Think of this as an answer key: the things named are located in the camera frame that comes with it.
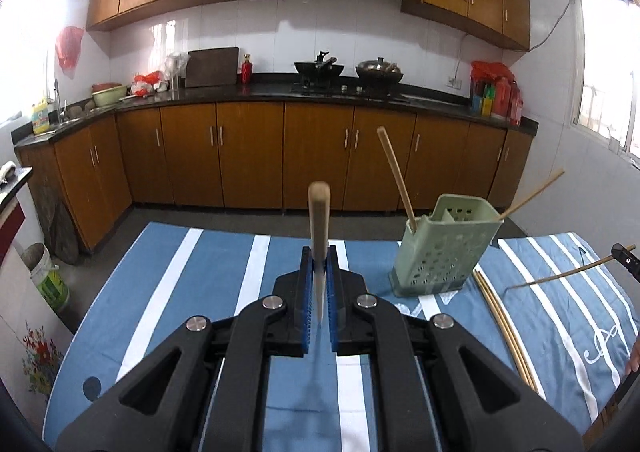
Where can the large barred window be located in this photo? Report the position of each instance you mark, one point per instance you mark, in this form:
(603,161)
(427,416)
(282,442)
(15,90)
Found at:
(610,66)

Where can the yellow detergent bottle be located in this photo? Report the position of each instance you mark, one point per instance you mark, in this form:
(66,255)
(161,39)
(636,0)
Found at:
(41,119)

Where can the dark wooden cutting board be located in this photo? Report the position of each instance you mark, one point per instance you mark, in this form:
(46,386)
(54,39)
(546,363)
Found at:
(212,66)

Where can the wooden base cabinets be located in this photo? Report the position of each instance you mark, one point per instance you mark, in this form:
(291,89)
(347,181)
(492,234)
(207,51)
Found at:
(250,151)

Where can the small window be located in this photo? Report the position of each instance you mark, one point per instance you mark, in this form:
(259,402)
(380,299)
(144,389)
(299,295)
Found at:
(30,31)

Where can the hanging red plastic bag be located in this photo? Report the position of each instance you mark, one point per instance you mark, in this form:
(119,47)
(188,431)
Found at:
(67,49)

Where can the red bottle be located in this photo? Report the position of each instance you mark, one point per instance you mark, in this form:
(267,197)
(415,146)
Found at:
(246,71)

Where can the wall socket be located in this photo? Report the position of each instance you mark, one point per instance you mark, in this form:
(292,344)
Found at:
(454,81)

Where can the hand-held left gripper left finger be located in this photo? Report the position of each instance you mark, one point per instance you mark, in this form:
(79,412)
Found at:
(307,302)

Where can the white plastic bucket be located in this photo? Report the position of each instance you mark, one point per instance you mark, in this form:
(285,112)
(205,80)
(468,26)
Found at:
(50,282)

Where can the floral tile panel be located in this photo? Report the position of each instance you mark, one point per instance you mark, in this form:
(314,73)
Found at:
(30,352)

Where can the person's right hand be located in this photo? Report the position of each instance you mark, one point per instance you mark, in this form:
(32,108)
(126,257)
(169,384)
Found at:
(635,357)

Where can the gas stove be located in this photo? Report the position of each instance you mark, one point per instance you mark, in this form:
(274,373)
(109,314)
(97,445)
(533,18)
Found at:
(350,90)

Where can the clear plastic bag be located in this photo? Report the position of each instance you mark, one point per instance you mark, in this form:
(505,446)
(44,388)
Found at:
(176,66)

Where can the red and white plastic bag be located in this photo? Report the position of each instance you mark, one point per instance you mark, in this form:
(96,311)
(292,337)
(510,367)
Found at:
(145,81)

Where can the grey rag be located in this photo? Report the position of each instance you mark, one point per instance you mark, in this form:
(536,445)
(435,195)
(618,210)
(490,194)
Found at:
(7,171)

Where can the light brown wooden chopstick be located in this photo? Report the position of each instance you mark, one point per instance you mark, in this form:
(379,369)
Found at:
(500,327)
(511,332)
(395,171)
(318,212)
(535,194)
(560,273)

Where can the green perforated utensil holder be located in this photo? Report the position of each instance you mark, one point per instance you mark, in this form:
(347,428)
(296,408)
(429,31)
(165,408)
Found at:
(440,257)

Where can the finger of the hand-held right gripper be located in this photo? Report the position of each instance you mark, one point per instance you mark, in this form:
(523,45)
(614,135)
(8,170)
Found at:
(627,259)

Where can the black wok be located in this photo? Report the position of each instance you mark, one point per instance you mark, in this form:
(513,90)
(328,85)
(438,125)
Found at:
(320,67)

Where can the blue white striped tablecloth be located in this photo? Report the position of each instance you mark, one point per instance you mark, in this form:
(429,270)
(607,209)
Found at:
(200,292)

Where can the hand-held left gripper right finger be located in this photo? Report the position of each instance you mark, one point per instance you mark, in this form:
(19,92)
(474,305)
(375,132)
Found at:
(334,302)

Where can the green basin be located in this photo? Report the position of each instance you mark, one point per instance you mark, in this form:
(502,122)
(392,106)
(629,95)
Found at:
(110,95)

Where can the metal faucet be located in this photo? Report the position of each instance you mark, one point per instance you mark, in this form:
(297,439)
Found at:
(57,101)

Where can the pot with metal lid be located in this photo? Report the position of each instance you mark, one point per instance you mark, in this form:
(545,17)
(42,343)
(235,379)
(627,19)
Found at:
(379,70)

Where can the black kitchen countertop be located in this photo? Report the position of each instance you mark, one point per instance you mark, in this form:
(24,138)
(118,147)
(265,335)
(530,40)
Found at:
(260,92)

